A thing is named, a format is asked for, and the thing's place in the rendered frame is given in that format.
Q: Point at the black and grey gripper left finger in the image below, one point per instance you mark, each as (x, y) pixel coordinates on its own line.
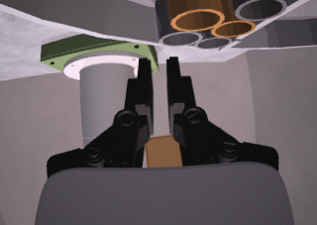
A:
(123, 144)

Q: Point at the dark grey metal bushing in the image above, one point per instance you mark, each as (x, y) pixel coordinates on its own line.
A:
(215, 43)
(250, 10)
(167, 36)

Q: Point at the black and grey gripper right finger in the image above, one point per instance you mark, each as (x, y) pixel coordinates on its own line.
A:
(205, 143)

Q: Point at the bronze bushing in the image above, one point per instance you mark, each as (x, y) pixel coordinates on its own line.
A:
(231, 26)
(197, 21)

